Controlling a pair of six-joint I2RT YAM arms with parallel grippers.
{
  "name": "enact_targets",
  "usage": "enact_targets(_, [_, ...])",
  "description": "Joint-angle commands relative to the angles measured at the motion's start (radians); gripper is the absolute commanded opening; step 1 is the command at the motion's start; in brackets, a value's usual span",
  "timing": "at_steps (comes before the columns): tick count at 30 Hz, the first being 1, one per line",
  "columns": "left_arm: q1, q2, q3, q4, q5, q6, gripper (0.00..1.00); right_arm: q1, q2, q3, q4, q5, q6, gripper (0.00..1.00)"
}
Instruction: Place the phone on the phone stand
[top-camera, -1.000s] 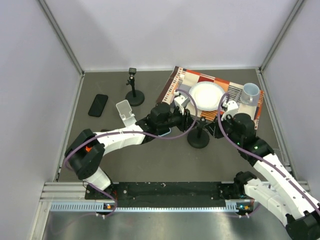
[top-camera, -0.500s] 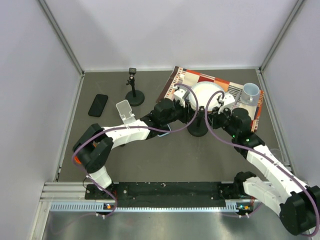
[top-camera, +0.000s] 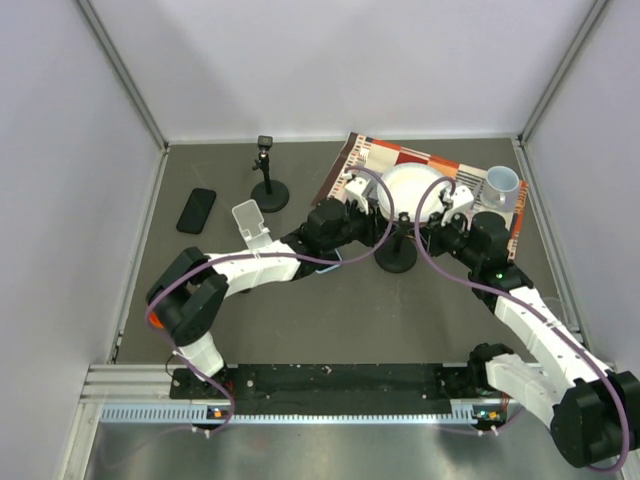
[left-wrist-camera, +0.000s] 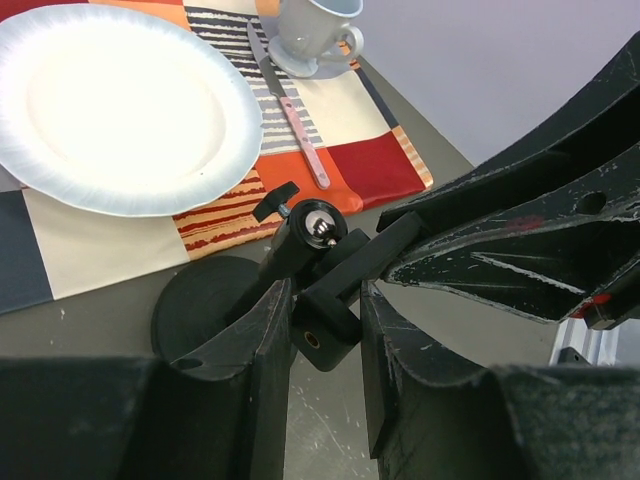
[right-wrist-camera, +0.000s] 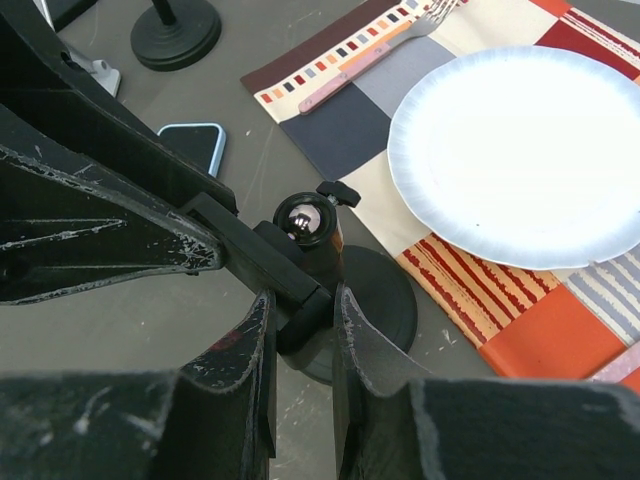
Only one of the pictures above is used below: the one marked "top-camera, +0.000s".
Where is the black round phone stand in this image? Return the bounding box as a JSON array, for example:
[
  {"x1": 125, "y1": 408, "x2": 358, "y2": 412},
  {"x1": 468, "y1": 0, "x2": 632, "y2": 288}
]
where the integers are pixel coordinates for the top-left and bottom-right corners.
[{"x1": 374, "y1": 212, "x2": 417, "y2": 274}]

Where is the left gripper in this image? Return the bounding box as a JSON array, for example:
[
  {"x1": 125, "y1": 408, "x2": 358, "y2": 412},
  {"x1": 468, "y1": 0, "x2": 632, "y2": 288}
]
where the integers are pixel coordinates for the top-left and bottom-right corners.
[{"x1": 322, "y1": 197, "x2": 400, "y2": 255}]

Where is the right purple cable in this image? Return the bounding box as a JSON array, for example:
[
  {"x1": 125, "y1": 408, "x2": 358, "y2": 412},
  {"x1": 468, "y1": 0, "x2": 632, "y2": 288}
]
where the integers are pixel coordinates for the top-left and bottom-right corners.
[{"x1": 414, "y1": 177, "x2": 629, "y2": 472}]

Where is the blue case phone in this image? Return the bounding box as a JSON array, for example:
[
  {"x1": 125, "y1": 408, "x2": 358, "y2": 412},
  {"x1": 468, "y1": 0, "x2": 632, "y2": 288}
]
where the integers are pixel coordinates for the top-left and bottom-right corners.
[{"x1": 316, "y1": 249, "x2": 342, "y2": 275}]

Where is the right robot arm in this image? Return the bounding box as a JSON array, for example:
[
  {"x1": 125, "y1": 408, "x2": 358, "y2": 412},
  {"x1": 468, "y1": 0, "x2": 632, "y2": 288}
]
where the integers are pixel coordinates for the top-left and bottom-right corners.
[{"x1": 414, "y1": 212, "x2": 639, "y2": 473}]

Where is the orange bowl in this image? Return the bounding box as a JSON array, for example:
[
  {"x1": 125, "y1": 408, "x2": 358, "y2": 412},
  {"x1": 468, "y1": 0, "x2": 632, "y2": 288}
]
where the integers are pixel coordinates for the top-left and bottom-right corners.
[{"x1": 149, "y1": 312, "x2": 164, "y2": 329}]

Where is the patterned orange placemat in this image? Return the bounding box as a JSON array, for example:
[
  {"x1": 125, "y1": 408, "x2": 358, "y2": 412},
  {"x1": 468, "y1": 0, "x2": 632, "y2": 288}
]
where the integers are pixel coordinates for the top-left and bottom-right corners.
[{"x1": 312, "y1": 132, "x2": 528, "y2": 260}]

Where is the black phone far left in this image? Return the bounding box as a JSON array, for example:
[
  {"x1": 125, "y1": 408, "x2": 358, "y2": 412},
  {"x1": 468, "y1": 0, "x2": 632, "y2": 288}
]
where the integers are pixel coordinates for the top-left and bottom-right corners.
[{"x1": 176, "y1": 188, "x2": 217, "y2": 235}]

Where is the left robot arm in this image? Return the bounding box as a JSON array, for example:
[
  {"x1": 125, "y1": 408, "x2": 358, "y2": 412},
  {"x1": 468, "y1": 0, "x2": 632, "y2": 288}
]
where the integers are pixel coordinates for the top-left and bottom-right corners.
[{"x1": 146, "y1": 199, "x2": 396, "y2": 397}]

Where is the white folding phone stand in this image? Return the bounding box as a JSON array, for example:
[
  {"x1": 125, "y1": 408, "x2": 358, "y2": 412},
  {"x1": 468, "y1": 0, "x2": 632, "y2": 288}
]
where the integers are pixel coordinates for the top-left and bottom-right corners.
[{"x1": 231, "y1": 199, "x2": 273, "y2": 250}]

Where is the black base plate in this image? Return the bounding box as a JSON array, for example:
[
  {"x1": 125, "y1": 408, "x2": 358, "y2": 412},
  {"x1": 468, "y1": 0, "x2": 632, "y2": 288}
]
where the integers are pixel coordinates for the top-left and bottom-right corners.
[{"x1": 169, "y1": 363, "x2": 481, "y2": 415}]

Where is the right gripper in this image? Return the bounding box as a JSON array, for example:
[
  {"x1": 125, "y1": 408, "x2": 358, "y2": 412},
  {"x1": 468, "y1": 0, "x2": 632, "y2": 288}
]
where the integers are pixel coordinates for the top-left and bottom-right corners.
[{"x1": 410, "y1": 207, "x2": 481, "y2": 270}]

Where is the slotted cable duct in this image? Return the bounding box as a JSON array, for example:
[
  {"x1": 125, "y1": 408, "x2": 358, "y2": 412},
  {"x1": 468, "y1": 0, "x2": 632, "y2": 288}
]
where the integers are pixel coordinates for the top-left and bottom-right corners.
[{"x1": 100, "y1": 402, "x2": 507, "y2": 426}]

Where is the light blue mug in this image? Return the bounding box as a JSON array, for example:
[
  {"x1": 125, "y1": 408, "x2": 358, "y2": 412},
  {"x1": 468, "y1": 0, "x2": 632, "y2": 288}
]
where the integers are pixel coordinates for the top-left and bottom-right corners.
[{"x1": 480, "y1": 166, "x2": 520, "y2": 211}]

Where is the black camera stand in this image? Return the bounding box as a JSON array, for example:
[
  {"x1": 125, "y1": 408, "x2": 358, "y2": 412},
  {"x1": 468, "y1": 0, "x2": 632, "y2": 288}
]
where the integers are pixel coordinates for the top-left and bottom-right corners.
[{"x1": 251, "y1": 135, "x2": 290, "y2": 213}]

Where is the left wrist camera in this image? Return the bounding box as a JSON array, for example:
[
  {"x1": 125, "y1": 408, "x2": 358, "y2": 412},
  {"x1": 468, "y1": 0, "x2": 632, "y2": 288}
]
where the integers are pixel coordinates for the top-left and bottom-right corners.
[{"x1": 344, "y1": 175, "x2": 371, "y2": 211}]

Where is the white plate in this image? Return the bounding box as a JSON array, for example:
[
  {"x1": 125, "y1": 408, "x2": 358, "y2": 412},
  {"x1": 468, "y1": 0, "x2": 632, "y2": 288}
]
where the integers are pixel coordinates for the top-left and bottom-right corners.
[{"x1": 376, "y1": 162, "x2": 443, "y2": 222}]

